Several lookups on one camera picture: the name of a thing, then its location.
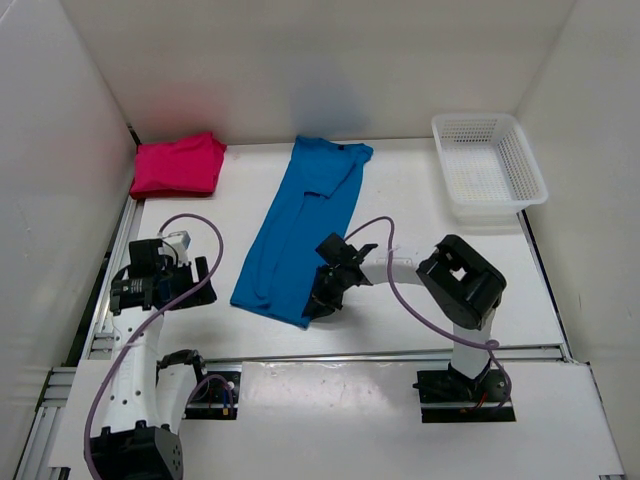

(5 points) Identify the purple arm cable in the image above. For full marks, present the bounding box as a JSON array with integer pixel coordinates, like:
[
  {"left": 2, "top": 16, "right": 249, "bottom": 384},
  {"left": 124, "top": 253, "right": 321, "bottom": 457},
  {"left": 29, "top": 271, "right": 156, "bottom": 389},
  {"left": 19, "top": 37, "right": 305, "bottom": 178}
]
[
  {"left": 344, "top": 215, "right": 513, "bottom": 409},
  {"left": 82, "top": 212, "right": 236, "bottom": 480}
]

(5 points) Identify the aluminium left side rail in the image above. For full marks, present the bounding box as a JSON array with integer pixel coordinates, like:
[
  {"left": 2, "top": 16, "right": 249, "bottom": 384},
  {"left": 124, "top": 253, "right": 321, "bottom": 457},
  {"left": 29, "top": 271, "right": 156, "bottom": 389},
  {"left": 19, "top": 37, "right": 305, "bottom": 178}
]
[{"left": 13, "top": 199, "right": 140, "bottom": 479}]

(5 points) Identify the aluminium rail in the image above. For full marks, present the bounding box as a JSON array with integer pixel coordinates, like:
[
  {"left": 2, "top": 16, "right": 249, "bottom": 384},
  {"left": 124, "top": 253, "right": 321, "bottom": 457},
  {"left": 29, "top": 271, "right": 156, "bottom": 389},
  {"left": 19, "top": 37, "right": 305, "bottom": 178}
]
[
  {"left": 13, "top": 199, "right": 140, "bottom": 479},
  {"left": 82, "top": 329, "right": 571, "bottom": 369}
]

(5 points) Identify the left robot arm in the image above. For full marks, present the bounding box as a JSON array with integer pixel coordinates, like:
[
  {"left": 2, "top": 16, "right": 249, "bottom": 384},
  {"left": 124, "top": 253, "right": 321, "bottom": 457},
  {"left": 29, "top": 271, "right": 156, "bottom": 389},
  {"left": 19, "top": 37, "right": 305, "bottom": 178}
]
[{"left": 84, "top": 231, "right": 216, "bottom": 479}]

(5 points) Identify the aluminium front rail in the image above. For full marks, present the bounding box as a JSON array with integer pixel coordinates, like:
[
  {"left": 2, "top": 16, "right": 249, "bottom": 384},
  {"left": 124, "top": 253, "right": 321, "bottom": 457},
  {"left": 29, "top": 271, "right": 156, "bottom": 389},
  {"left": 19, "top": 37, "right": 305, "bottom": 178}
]
[{"left": 82, "top": 329, "right": 571, "bottom": 369}]

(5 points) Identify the white front cover board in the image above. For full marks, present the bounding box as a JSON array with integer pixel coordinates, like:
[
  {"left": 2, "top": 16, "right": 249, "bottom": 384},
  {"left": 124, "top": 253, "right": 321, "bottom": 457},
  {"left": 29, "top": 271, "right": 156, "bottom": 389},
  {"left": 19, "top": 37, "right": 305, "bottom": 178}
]
[{"left": 49, "top": 360, "right": 626, "bottom": 476}]

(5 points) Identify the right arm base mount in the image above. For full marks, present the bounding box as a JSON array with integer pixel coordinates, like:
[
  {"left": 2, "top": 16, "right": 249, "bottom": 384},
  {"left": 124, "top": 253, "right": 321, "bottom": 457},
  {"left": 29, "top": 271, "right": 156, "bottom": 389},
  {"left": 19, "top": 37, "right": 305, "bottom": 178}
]
[{"left": 413, "top": 369, "right": 516, "bottom": 424}]

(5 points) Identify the blue t-shirt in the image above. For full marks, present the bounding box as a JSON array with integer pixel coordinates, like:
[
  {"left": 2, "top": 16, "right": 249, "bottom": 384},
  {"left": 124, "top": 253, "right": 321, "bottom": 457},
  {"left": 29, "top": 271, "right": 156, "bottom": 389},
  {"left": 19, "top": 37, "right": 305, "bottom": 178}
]
[{"left": 230, "top": 136, "right": 374, "bottom": 329}]

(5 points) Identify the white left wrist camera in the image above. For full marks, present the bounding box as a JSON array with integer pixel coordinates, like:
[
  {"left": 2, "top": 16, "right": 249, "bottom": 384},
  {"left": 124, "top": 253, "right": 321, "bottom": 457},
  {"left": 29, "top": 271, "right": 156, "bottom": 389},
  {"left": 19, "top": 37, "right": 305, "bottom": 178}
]
[{"left": 159, "top": 230, "right": 191, "bottom": 266}]

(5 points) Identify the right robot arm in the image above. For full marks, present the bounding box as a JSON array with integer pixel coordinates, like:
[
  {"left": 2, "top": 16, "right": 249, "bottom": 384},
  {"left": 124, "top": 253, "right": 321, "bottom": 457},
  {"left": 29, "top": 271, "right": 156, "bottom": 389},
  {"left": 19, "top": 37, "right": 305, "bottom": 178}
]
[{"left": 303, "top": 233, "right": 507, "bottom": 400}]

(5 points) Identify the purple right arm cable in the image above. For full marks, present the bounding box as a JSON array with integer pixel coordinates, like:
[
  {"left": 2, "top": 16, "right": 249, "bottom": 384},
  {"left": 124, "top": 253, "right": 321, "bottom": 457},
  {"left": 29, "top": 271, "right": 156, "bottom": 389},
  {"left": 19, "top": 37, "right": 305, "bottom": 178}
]
[{"left": 344, "top": 215, "right": 513, "bottom": 409}]

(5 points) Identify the pink t-shirt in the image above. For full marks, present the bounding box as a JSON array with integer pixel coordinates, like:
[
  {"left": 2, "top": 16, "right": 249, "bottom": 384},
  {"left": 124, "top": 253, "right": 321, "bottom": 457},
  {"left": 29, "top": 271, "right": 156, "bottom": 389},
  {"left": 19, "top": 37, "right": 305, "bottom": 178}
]
[{"left": 129, "top": 132, "right": 227, "bottom": 200}]

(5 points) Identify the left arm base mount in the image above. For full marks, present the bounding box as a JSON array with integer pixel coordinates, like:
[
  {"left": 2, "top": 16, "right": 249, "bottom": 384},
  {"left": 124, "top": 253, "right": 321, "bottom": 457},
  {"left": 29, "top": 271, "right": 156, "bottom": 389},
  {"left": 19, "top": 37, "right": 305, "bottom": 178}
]
[{"left": 184, "top": 367, "right": 242, "bottom": 421}]

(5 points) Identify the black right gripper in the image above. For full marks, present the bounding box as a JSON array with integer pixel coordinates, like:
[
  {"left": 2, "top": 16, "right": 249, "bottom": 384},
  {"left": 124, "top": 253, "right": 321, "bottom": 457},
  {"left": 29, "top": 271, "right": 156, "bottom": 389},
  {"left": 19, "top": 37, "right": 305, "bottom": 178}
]
[{"left": 302, "top": 266, "right": 350, "bottom": 321}]

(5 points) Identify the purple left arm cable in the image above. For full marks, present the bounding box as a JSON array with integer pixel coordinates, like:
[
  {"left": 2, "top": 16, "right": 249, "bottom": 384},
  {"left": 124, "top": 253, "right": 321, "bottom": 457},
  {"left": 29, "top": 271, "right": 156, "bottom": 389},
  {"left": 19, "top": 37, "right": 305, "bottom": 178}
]
[{"left": 82, "top": 212, "right": 236, "bottom": 480}]

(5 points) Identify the white plastic laundry basket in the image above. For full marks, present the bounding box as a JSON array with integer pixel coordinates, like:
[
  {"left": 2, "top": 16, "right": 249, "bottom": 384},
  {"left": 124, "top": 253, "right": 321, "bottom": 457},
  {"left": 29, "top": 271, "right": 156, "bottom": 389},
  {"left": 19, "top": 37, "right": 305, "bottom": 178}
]
[{"left": 431, "top": 113, "right": 548, "bottom": 223}]

